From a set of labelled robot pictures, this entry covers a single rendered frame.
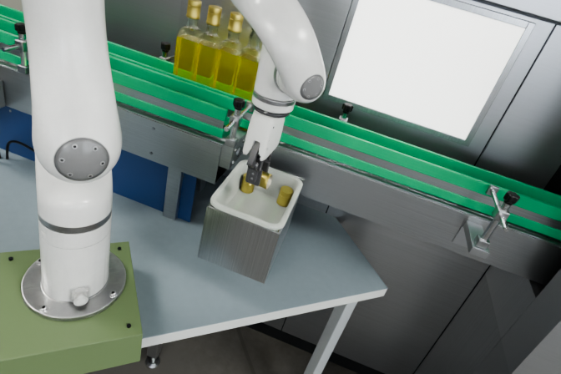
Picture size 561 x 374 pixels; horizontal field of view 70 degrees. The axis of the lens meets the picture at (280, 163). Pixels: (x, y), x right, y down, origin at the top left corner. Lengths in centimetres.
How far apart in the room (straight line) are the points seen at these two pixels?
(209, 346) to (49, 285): 108
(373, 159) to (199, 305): 56
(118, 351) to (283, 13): 68
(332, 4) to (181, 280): 80
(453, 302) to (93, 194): 125
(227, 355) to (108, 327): 104
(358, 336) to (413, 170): 88
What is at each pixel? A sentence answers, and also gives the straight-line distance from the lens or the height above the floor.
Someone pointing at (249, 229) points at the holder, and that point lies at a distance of 89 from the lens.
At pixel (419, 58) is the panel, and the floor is 134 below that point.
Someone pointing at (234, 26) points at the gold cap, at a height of 130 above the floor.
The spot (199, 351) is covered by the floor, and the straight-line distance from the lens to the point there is 186.
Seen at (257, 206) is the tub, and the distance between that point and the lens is 102.
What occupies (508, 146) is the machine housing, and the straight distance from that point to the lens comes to 129.
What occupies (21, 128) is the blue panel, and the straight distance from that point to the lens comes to 143.
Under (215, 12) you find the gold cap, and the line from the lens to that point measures 109.
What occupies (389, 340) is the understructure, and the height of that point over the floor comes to 29.
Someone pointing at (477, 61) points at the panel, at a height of 137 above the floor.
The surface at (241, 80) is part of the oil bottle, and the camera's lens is 108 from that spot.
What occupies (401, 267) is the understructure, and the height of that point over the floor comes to 65.
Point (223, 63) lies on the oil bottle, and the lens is 109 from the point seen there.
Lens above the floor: 155
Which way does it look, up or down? 30 degrees down
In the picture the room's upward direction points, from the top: 16 degrees clockwise
